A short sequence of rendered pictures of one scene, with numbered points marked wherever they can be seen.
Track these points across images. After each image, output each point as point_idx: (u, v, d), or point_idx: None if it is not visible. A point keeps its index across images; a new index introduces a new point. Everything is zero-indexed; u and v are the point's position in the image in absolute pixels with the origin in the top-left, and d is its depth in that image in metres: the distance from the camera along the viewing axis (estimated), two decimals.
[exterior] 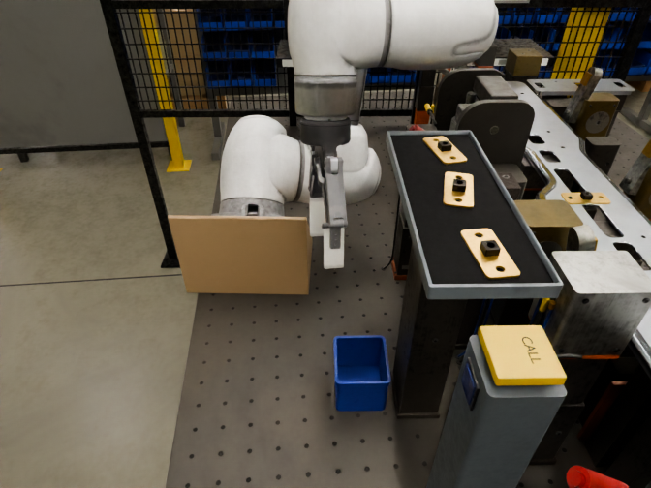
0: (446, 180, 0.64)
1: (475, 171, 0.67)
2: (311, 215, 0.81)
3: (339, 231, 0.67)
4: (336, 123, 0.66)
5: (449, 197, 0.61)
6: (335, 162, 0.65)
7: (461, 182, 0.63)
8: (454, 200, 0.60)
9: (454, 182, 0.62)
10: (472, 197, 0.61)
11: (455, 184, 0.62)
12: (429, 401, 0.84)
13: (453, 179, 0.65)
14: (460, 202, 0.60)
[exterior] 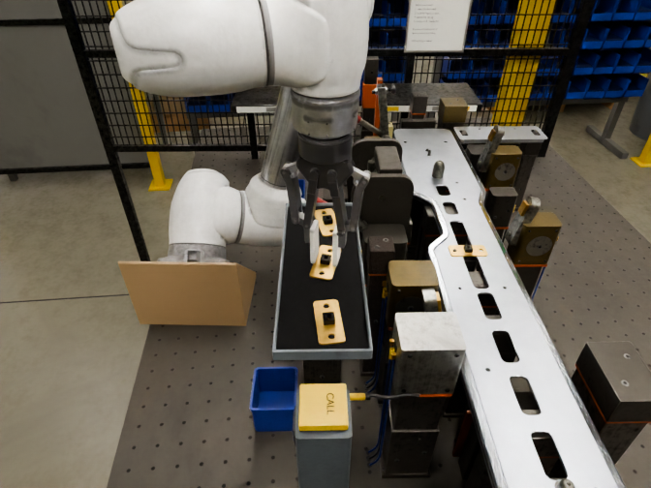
0: (318, 254, 0.81)
1: (345, 244, 0.83)
2: None
3: (303, 228, 0.75)
4: (298, 132, 0.64)
5: (316, 269, 0.77)
6: (282, 170, 0.70)
7: (327, 257, 0.79)
8: (318, 273, 0.77)
9: (322, 257, 0.78)
10: (333, 269, 0.77)
11: (321, 259, 0.78)
12: None
13: (325, 252, 0.81)
14: (323, 275, 0.76)
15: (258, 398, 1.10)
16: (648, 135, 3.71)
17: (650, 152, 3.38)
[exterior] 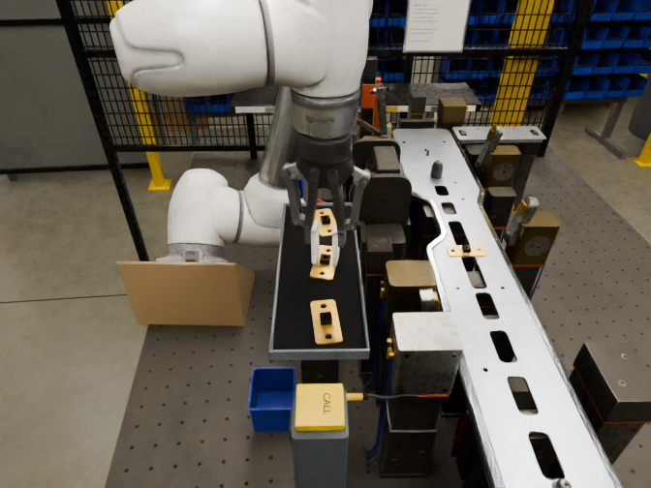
0: None
1: None
2: None
3: (304, 229, 0.75)
4: (299, 132, 0.64)
5: (316, 269, 0.77)
6: (282, 171, 0.69)
7: (326, 257, 0.79)
8: (319, 273, 0.77)
9: (321, 257, 0.78)
10: (333, 269, 0.77)
11: (321, 259, 0.78)
12: None
13: (324, 252, 0.81)
14: (323, 275, 0.76)
15: (257, 398, 1.10)
16: (647, 135, 3.71)
17: (649, 152, 3.38)
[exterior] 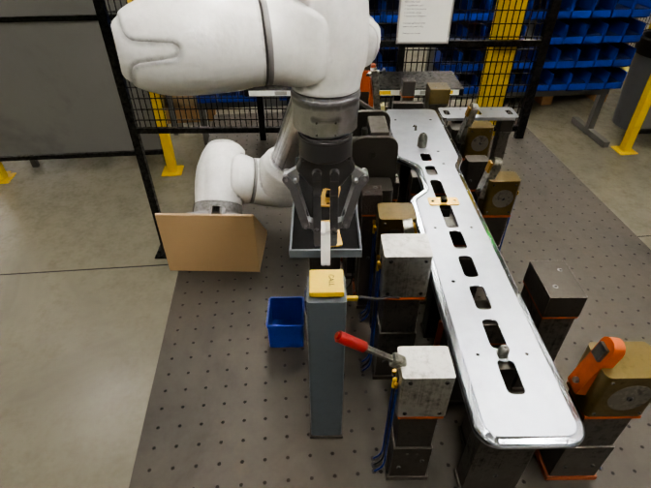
0: (323, 191, 1.04)
1: (342, 185, 1.07)
2: None
3: (313, 231, 0.74)
4: (300, 135, 0.64)
5: (324, 200, 1.01)
6: (283, 178, 0.69)
7: None
8: (325, 203, 1.00)
9: (326, 192, 1.02)
10: None
11: (326, 193, 1.02)
12: None
13: (327, 190, 1.05)
14: (328, 203, 1.00)
15: (271, 323, 1.34)
16: (629, 125, 3.95)
17: (629, 140, 3.62)
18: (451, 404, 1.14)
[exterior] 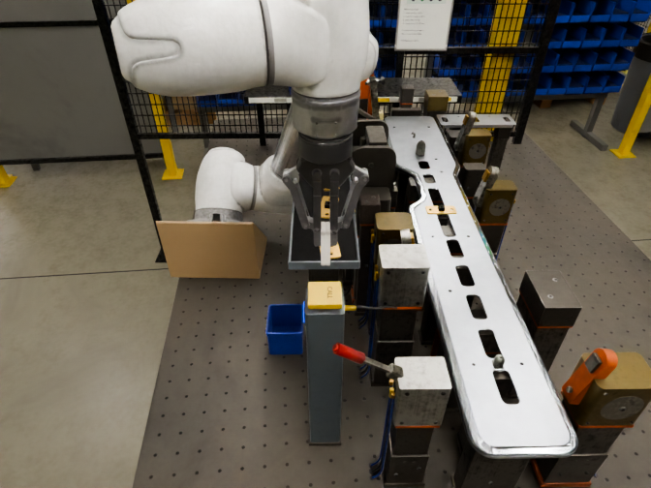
0: (322, 201, 1.06)
1: (341, 196, 1.09)
2: None
3: (313, 231, 0.74)
4: (300, 135, 0.64)
5: (322, 212, 1.03)
6: (283, 178, 0.69)
7: (329, 202, 1.04)
8: (325, 214, 1.02)
9: (325, 203, 1.04)
10: None
11: (325, 204, 1.04)
12: None
13: (326, 200, 1.06)
14: (327, 215, 1.02)
15: (271, 330, 1.35)
16: None
17: (627, 144, 3.63)
18: (449, 411, 1.16)
